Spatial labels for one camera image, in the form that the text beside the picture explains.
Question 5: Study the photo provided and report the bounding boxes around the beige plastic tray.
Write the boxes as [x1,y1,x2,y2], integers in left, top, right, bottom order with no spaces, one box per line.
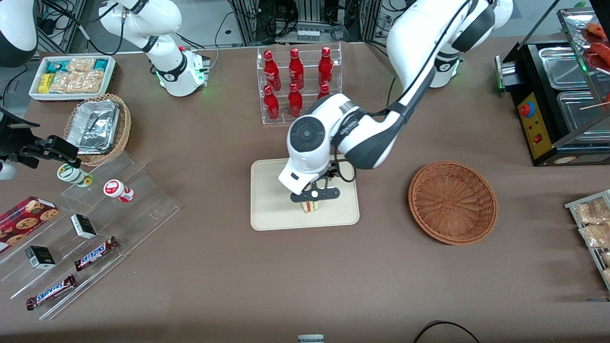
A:
[251,154,360,232]

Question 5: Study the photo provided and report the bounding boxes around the small clear cracker bag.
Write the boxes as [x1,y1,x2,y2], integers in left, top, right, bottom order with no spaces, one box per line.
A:
[67,58,96,73]

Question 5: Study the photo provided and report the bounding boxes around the black cable loop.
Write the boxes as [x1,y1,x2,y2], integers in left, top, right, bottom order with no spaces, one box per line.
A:
[412,321,482,343]

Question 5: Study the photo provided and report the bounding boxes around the clear acrylic step display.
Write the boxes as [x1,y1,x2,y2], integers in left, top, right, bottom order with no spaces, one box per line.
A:
[0,151,181,321]

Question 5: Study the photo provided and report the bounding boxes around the light tan wicker basket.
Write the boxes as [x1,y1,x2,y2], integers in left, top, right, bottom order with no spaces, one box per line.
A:
[63,93,132,167]

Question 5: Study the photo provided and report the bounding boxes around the green white yogurt cup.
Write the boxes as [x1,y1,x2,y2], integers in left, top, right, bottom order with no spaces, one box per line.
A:
[57,163,94,188]

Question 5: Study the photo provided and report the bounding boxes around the thin black table cable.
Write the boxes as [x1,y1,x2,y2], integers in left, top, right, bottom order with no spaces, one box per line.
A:
[210,10,239,71]

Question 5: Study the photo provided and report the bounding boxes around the clear acrylic bottle rack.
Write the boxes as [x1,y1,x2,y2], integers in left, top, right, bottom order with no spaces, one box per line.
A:
[256,43,343,125]

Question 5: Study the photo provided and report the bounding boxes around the silver foil containers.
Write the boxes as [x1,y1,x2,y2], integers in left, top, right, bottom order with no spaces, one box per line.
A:
[66,99,120,154]

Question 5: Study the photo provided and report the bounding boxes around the red white yogurt cup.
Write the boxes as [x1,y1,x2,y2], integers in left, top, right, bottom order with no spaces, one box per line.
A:
[103,179,135,203]

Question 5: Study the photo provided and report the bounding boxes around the white rectangular snack bin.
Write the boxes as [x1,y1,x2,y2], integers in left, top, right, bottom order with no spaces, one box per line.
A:
[29,55,117,102]

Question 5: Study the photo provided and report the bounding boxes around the tray of packaged snacks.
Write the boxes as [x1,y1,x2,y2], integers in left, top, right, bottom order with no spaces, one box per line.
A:
[565,190,610,292]

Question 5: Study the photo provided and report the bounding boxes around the large clear cracker bag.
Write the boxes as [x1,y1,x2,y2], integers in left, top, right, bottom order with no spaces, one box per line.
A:
[50,71,106,94]

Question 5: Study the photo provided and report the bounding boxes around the Snickers chocolate bar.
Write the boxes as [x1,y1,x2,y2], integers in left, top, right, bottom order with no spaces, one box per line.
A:
[26,274,77,311]
[74,236,120,272]

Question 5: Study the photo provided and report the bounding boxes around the steel pan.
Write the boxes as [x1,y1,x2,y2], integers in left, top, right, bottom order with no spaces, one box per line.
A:
[557,91,610,144]
[539,46,590,91]

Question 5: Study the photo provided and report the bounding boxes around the small black box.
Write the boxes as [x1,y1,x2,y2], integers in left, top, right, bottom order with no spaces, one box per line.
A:
[71,214,97,240]
[25,246,56,270]

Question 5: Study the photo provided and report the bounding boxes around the red cookie box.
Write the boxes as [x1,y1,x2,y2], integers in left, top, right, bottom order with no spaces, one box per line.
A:
[0,196,60,253]

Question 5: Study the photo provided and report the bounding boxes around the aluminium frame rack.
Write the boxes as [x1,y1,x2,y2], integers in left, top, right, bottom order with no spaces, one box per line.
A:
[229,0,396,46]

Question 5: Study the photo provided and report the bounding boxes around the brown round wicker basket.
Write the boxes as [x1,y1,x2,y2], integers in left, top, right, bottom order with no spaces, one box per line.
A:
[408,161,498,246]

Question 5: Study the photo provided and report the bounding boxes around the black hot food machine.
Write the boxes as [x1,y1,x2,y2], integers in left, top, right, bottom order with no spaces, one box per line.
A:
[496,7,610,167]

